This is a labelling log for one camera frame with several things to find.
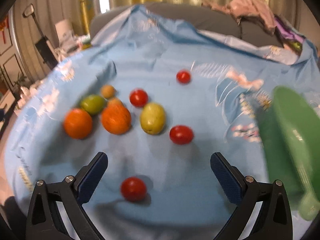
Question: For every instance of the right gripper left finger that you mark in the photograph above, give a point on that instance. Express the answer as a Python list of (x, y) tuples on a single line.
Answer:
[(44, 220)]

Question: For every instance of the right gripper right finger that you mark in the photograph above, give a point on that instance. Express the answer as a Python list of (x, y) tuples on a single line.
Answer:
[(274, 220)]

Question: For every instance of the cherry tomato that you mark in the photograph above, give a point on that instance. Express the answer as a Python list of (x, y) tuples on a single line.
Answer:
[(181, 134), (133, 189), (183, 77), (138, 98)]

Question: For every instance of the orange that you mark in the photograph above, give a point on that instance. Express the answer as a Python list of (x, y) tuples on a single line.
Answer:
[(116, 119), (78, 124)]

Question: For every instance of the green plastic bowl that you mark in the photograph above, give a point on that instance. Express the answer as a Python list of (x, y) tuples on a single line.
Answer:
[(289, 131)]

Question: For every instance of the green mango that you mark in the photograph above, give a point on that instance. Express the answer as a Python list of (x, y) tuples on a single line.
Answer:
[(93, 104)]

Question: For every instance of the tan round fruit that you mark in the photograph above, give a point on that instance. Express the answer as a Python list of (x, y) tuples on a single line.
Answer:
[(108, 91), (114, 101)]

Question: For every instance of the yellow-green mango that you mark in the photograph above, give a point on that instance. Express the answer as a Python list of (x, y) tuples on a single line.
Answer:
[(152, 118)]

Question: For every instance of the clutter pile on floor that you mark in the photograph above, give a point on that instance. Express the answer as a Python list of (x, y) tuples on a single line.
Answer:
[(23, 94)]

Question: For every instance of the blue floral cloth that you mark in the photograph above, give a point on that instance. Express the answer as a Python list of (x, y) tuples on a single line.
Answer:
[(161, 131)]

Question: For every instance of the black vacuum cleaner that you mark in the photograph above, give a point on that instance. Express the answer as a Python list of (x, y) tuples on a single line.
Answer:
[(44, 46)]

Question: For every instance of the white paper roll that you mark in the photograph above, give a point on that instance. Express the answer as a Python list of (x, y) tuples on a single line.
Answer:
[(65, 34)]

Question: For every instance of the purple garment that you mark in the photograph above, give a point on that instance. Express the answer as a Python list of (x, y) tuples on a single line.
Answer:
[(291, 39)]

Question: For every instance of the grey sofa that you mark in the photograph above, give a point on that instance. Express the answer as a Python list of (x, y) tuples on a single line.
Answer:
[(245, 35)]

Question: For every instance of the pink clothes pile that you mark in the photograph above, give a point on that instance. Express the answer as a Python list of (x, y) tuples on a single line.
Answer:
[(252, 10)]

